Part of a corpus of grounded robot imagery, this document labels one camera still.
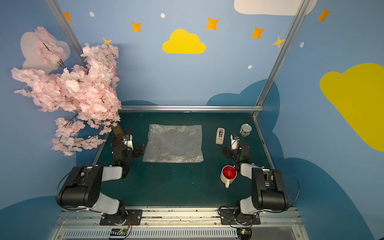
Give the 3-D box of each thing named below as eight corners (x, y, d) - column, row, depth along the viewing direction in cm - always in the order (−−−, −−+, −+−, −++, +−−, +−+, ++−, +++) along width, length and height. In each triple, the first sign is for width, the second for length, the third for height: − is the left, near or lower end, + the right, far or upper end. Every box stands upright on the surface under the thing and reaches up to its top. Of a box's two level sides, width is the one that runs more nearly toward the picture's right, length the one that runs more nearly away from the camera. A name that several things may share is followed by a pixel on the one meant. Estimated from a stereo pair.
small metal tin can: (240, 136, 110) (242, 131, 105) (238, 128, 115) (240, 123, 110) (250, 136, 110) (253, 132, 106) (248, 128, 115) (250, 123, 110)
